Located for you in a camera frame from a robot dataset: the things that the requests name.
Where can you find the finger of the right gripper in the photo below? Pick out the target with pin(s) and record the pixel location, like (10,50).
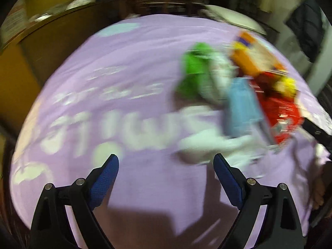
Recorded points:
(318,133)

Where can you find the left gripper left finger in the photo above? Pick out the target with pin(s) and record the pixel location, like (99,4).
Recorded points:
(50,226)

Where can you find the orange medicine box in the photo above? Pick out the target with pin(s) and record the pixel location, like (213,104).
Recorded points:
(253,58)

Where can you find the red snack wrapper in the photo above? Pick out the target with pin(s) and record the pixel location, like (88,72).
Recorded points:
(282,114)

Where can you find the right hand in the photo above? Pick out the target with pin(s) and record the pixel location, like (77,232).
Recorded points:
(318,191)

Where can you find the green snack packet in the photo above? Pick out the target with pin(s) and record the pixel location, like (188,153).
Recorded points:
(195,65)

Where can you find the yellow mesh pom-pom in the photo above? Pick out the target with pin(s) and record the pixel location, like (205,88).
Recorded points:
(287,87)

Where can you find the crumpled white tissue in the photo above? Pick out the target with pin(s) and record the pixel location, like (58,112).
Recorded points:
(201,148)

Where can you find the wooden wall cabinet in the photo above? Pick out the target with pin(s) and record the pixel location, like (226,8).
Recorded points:
(36,53)

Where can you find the purple printed blanket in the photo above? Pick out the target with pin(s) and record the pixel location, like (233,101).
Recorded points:
(116,95)

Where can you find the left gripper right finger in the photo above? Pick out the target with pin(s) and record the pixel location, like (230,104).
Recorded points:
(281,225)

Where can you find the light blue face mask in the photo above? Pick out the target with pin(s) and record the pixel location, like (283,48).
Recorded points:
(243,108)

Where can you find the dark hanging jacket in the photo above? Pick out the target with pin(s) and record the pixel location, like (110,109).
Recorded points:
(307,25)

